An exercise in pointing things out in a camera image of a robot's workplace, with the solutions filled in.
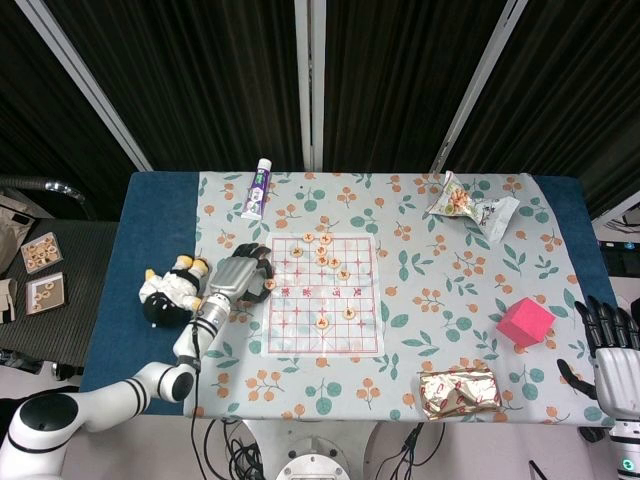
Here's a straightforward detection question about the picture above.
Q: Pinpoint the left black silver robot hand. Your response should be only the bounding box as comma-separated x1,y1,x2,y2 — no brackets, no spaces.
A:
207,243,275,304

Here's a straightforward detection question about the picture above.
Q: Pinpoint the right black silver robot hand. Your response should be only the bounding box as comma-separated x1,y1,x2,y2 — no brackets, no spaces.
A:
557,295,640,421

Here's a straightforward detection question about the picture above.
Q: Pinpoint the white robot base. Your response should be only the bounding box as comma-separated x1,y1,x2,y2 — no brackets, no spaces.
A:
274,437,352,480

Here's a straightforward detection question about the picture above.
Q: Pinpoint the white red chess board sheet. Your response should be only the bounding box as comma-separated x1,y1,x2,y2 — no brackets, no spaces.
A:
261,232,386,359

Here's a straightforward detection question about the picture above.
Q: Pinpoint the box with few chess pieces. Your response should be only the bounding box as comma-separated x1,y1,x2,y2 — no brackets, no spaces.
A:
24,272,67,316

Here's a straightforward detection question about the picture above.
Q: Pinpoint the box full of chess pieces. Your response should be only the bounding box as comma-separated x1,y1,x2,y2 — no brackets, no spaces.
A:
20,232,64,274

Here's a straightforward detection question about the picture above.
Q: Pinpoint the black white plush penguin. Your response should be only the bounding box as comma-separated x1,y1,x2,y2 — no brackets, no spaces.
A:
138,253,211,329

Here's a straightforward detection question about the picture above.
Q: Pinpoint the white purple toothpaste tube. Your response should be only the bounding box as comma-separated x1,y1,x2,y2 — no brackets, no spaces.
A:
240,158,274,221

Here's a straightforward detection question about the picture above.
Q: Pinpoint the blue table cover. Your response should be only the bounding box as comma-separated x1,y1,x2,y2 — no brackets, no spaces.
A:
78,171,621,416

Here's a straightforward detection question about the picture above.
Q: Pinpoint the pink cube box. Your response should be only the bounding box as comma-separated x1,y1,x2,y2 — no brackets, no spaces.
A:
496,296,557,347

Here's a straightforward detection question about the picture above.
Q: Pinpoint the black ribbed chair seat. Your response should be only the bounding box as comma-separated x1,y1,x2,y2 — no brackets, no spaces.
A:
0,218,120,369

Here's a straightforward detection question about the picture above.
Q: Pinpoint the gold foil snack packet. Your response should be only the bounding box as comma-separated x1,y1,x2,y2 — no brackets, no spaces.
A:
418,367,502,421

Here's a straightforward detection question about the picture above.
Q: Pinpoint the floral printed tablecloth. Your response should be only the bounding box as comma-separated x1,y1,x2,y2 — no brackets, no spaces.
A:
182,171,629,426

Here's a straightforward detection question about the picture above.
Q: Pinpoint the chrome chair armrest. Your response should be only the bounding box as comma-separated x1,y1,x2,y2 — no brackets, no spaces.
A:
43,180,87,202

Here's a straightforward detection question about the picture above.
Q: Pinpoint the white peanut snack bag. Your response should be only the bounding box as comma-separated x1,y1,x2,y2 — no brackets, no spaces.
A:
428,170,521,244

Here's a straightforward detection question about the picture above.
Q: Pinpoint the beige bag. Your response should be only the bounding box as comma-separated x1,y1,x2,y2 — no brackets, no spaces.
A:
0,193,47,274

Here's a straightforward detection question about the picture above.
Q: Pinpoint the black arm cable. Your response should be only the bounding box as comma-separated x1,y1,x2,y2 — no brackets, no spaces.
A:
188,319,207,480

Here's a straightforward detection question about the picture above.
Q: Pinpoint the black floor cable bundle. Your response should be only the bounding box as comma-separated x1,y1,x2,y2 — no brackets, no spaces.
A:
203,418,264,480
388,422,446,480

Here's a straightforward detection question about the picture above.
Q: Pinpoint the white frame post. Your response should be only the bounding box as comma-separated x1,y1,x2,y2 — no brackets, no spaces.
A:
429,0,529,174
14,0,154,172
293,0,327,171

